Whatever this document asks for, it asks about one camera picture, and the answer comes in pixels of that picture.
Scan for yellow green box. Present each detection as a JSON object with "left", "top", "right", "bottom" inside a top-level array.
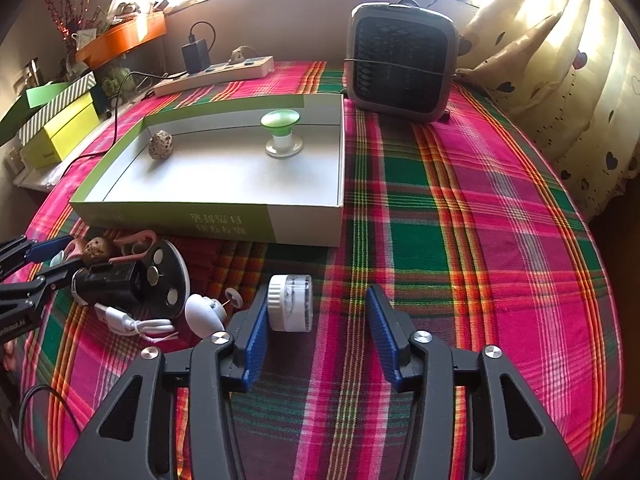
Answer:
[{"left": 20, "top": 92, "right": 101, "bottom": 168}]

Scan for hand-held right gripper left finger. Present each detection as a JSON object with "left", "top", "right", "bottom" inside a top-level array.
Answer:
[{"left": 57, "top": 287, "right": 271, "bottom": 480}]

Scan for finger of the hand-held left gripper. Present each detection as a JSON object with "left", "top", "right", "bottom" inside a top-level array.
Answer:
[
  {"left": 0, "top": 259, "right": 86, "bottom": 343},
  {"left": 0, "top": 235, "right": 71, "bottom": 273}
]

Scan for green striped box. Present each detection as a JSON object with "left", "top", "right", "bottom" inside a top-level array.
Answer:
[{"left": 0, "top": 71, "right": 97, "bottom": 146}]

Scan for orange plastic tray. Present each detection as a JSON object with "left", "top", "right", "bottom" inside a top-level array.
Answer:
[{"left": 75, "top": 10, "right": 167, "bottom": 68}]

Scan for green figurine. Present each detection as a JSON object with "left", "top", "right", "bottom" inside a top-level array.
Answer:
[{"left": 95, "top": 62, "right": 132, "bottom": 102}]

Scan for green white knob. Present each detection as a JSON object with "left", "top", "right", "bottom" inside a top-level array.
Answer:
[{"left": 260, "top": 110, "right": 304, "bottom": 158}]

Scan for red dried branches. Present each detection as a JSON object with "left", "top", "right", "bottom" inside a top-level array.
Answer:
[{"left": 40, "top": 0, "right": 101, "bottom": 41}]

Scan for white clear cylinder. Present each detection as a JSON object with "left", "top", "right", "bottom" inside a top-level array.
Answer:
[{"left": 267, "top": 274, "right": 314, "bottom": 333}]

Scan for cream heart print curtain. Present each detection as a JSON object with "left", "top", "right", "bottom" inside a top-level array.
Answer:
[{"left": 457, "top": 0, "right": 640, "bottom": 221}]

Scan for grey egg-shaped toy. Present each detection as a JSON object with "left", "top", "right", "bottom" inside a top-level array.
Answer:
[{"left": 185, "top": 287, "right": 243, "bottom": 336}]

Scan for grey space heater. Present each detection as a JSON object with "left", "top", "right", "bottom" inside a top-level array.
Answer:
[{"left": 344, "top": 1, "right": 460, "bottom": 123}]

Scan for black charger cable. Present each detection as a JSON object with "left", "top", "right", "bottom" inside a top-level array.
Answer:
[{"left": 189, "top": 20, "right": 218, "bottom": 55}]

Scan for black charger adapter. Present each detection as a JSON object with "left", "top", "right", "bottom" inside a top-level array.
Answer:
[{"left": 181, "top": 39, "right": 211, "bottom": 75}]

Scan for green white cardboard box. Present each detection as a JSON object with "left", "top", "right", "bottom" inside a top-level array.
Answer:
[{"left": 69, "top": 92, "right": 346, "bottom": 248}]

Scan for white usb cable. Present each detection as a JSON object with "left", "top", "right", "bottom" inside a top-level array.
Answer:
[{"left": 94, "top": 302, "right": 178, "bottom": 343}]

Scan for pink green plaid cloth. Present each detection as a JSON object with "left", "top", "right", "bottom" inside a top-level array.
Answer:
[{"left": 20, "top": 60, "right": 626, "bottom": 480}]

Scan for black power strip cable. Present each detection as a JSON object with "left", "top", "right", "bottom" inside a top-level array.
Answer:
[{"left": 47, "top": 71, "right": 171, "bottom": 173}]

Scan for beige power strip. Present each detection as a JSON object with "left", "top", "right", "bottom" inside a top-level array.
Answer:
[{"left": 152, "top": 55, "right": 276, "bottom": 98}]

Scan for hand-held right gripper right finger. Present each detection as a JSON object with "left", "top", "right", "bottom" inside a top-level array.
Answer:
[{"left": 365, "top": 284, "right": 583, "bottom": 480}]

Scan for brown walnut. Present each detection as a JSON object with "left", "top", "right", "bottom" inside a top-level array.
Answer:
[
  {"left": 149, "top": 130, "right": 175, "bottom": 161},
  {"left": 83, "top": 237, "right": 112, "bottom": 265}
]

